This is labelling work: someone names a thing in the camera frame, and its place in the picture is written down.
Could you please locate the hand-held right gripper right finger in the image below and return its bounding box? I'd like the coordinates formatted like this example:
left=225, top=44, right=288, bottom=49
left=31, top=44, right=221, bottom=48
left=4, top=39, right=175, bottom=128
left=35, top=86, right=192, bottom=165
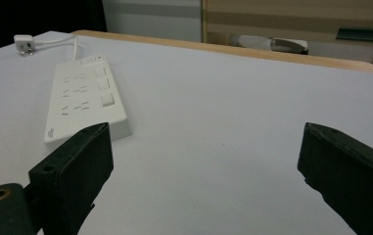
left=297, top=121, right=373, bottom=235

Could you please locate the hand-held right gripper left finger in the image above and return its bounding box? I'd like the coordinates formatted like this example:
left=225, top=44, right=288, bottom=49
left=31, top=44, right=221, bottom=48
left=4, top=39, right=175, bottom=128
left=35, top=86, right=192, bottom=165
left=27, top=121, right=115, bottom=235

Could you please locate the white power strip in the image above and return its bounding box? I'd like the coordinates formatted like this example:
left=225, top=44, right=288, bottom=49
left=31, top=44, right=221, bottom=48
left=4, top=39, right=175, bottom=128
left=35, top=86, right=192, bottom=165
left=43, top=54, right=133, bottom=146

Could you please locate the white power plug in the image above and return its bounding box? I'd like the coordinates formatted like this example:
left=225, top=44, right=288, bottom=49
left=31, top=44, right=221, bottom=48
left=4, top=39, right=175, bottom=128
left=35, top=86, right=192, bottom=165
left=13, top=33, right=36, bottom=57

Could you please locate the white and grey shoe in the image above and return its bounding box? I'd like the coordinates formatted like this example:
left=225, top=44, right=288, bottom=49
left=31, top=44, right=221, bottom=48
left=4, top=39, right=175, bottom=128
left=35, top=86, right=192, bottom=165
left=228, top=33, right=309, bottom=56

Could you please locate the beige wooden cabinet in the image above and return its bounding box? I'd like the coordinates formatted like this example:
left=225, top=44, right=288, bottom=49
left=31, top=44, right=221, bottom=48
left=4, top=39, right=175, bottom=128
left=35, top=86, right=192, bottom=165
left=201, top=0, right=373, bottom=75

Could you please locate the white power cable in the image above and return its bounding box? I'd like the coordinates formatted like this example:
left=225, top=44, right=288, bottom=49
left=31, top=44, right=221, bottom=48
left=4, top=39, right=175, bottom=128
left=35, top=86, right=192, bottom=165
left=31, top=34, right=79, bottom=62

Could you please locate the dark green cabinet handle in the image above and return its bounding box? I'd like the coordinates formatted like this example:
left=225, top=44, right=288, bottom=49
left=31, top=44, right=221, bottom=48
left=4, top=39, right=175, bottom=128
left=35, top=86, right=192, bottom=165
left=335, top=26, right=373, bottom=43

